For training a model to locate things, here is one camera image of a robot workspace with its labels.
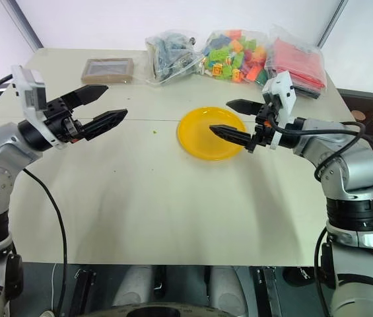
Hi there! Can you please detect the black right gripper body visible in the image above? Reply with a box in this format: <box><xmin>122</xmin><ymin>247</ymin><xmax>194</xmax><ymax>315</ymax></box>
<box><xmin>247</xmin><ymin>102</ymin><xmax>282</xmax><ymax>150</ymax></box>

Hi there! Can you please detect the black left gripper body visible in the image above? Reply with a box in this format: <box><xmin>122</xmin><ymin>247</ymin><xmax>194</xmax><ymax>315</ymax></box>
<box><xmin>43</xmin><ymin>96</ymin><xmax>87</xmax><ymax>144</ymax></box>

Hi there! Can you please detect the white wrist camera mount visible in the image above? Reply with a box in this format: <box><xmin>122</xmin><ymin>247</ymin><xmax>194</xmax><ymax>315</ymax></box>
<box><xmin>10</xmin><ymin>65</ymin><xmax>68</xmax><ymax>151</ymax></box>
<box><xmin>261</xmin><ymin>70</ymin><xmax>298</xmax><ymax>151</ymax></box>

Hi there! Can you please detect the dark side table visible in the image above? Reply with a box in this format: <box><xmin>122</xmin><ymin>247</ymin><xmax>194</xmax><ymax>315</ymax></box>
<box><xmin>335</xmin><ymin>87</ymin><xmax>373</xmax><ymax>148</ymax></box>

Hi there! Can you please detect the brown framed flat box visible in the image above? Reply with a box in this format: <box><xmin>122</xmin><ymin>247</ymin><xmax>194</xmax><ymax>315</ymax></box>
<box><xmin>80</xmin><ymin>57</ymin><xmax>136</xmax><ymax>85</ymax></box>

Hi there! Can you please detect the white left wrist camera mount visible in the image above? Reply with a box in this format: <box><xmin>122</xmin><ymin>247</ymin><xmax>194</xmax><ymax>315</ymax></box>
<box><xmin>10</xmin><ymin>65</ymin><xmax>68</xmax><ymax>151</ymax></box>

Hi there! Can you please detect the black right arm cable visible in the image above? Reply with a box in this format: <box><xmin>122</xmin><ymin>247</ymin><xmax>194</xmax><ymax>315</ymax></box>
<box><xmin>265</xmin><ymin>109</ymin><xmax>373</xmax><ymax>275</ymax></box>

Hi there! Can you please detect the yellow plastic plate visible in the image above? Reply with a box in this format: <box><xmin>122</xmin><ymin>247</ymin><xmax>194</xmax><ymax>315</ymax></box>
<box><xmin>177</xmin><ymin>106</ymin><xmax>248</xmax><ymax>162</ymax></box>

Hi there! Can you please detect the clear bag of grey parts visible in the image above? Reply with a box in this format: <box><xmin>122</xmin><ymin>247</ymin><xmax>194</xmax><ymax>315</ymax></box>
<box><xmin>144</xmin><ymin>29</ymin><xmax>204</xmax><ymax>88</ymax></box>

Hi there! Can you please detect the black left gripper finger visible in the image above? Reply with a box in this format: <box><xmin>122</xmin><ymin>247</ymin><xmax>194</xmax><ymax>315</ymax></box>
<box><xmin>61</xmin><ymin>84</ymin><xmax>109</xmax><ymax>110</ymax></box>
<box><xmin>80</xmin><ymin>108</ymin><xmax>129</xmax><ymax>142</ymax></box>

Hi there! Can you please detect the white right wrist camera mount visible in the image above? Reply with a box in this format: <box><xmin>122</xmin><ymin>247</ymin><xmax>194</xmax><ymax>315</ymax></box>
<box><xmin>261</xmin><ymin>70</ymin><xmax>298</xmax><ymax>151</ymax></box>

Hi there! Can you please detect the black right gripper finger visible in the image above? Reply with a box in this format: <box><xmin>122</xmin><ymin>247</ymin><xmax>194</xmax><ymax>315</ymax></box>
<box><xmin>225</xmin><ymin>98</ymin><xmax>267</xmax><ymax>117</ymax></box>
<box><xmin>209</xmin><ymin>124</ymin><xmax>257</xmax><ymax>155</ymax></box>

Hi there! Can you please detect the grey rounded shape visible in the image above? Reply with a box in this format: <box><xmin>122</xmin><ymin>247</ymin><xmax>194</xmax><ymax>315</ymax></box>
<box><xmin>112</xmin><ymin>265</ymin><xmax>156</xmax><ymax>307</ymax></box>
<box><xmin>207</xmin><ymin>265</ymin><xmax>252</xmax><ymax>310</ymax></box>

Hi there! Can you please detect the grey metal frame post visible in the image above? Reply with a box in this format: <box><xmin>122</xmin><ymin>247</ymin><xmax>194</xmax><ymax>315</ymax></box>
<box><xmin>316</xmin><ymin>0</ymin><xmax>343</xmax><ymax>48</ymax></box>
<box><xmin>6</xmin><ymin>0</ymin><xmax>44</xmax><ymax>51</ymax></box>

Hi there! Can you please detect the clear bag of red sheets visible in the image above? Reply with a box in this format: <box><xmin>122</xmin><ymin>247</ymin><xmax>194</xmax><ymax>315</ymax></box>
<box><xmin>263</xmin><ymin>24</ymin><xmax>329</xmax><ymax>100</ymax></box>

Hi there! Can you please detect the clear bag of colourful blocks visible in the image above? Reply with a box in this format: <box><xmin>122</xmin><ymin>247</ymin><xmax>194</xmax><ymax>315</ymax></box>
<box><xmin>199</xmin><ymin>28</ymin><xmax>271</xmax><ymax>85</ymax></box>

